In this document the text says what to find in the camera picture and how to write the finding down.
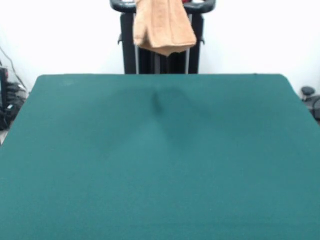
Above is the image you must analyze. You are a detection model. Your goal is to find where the tan terry towel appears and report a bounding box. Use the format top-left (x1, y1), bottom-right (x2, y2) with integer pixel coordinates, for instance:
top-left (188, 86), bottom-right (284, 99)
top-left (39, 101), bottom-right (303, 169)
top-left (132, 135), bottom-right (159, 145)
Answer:
top-left (133, 0), bottom-right (198, 57)

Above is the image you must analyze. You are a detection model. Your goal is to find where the dark green table cloth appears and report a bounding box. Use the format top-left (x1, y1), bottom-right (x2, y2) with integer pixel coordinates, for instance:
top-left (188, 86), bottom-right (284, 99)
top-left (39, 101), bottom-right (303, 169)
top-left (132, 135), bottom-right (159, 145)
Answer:
top-left (0, 73), bottom-right (320, 240)

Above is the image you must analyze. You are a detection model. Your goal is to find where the black office chair base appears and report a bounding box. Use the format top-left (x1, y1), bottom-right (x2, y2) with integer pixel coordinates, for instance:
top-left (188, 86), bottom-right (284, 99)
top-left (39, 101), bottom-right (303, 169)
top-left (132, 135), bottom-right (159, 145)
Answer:
top-left (301, 86), bottom-right (320, 126)

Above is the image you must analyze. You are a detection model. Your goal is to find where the black equipment stack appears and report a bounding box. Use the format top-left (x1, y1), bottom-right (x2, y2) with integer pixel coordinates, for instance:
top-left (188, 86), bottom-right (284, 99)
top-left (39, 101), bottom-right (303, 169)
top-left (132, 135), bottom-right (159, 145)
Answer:
top-left (0, 66), bottom-right (29, 131)

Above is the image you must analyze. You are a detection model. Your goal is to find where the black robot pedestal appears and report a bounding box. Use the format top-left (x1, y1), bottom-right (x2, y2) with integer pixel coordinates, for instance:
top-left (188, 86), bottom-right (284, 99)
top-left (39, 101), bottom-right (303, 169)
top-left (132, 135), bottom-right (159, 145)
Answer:
top-left (109, 0), bottom-right (217, 75)

